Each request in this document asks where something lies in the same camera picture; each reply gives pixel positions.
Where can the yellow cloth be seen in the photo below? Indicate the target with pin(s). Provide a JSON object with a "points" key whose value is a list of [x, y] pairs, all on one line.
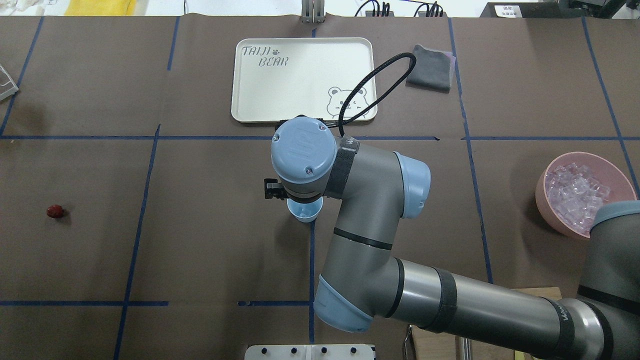
{"points": [[107, 8]]}

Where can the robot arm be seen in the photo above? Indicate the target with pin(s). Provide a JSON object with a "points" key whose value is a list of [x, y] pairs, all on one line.
{"points": [[360, 279]]}

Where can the light blue plastic cup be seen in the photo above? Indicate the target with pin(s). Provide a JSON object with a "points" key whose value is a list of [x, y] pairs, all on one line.
{"points": [[305, 212]]}

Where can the pink bowl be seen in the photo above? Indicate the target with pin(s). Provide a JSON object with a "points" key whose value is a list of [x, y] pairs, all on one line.
{"points": [[623, 200]]}

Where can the clear ice cubes pile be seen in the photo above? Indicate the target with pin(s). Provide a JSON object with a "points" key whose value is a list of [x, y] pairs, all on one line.
{"points": [[575, 195]]}

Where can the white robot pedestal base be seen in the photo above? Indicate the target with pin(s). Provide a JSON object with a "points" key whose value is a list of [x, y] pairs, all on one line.
{"points": [[356, 351]]}

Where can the bamboo cutting board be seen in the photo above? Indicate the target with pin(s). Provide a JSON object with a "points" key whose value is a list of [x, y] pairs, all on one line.
{"points": [[424, 345]]}

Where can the steel muddler black tip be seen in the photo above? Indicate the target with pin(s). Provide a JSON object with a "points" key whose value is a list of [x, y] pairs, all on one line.
{"points": [[465, 349]]}

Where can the white wire cup rack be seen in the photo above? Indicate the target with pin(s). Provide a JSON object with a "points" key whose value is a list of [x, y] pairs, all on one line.
{"points": [[8, 86]]}

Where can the aluminium frame post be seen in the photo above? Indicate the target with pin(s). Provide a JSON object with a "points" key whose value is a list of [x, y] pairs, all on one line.
{"points": [[313, 11]]}

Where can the grey folded cloth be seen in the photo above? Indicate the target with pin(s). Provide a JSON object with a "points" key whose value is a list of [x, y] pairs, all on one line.
{"points": [[433, 69]]}

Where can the red strawberry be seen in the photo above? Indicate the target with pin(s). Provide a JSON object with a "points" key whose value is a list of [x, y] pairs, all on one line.
{"points": [[55, 211]]}

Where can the cream bear serving tray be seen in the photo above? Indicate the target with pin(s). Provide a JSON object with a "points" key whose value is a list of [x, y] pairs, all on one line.
{"points": [[279, 78]]}

